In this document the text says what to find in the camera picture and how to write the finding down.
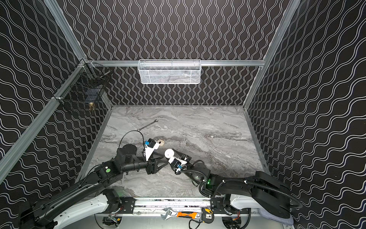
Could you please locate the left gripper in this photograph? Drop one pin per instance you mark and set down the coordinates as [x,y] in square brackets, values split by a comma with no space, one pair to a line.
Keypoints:
[152,166]

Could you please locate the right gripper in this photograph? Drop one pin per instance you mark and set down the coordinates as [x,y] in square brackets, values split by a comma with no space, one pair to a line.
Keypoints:
[183,165]

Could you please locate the white round earbud case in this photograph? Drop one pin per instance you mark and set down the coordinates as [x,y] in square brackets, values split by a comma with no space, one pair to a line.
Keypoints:
[169,153]

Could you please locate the beige earbud charging case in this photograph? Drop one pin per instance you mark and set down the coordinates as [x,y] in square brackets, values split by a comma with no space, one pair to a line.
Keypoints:
[161,142]

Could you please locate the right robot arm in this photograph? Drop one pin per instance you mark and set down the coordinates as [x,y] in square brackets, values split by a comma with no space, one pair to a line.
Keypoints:
[271,194]

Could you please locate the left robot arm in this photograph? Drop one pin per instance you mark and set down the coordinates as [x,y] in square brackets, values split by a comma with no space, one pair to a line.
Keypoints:
[90,195]

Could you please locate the silver wrench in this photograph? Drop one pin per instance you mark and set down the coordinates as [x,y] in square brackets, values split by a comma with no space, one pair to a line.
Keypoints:
[155,121]

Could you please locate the black tape measure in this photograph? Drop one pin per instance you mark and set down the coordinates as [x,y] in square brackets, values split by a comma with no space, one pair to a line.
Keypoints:
[207,215]

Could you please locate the white mesh basket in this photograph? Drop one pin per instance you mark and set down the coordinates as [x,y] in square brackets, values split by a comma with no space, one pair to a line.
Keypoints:
[170,71]

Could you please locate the grey cloth pad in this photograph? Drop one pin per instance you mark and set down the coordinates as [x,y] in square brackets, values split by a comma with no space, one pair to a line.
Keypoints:
[286,221]

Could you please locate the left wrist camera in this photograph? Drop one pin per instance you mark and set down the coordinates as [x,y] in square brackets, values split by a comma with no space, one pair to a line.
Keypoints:
[149,147]

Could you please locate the adjustable wrench orange handle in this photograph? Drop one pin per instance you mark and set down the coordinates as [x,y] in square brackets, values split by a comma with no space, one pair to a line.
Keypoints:
[169,213]

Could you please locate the black wire basket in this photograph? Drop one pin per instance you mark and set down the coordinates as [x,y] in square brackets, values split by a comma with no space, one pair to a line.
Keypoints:
[84,96]

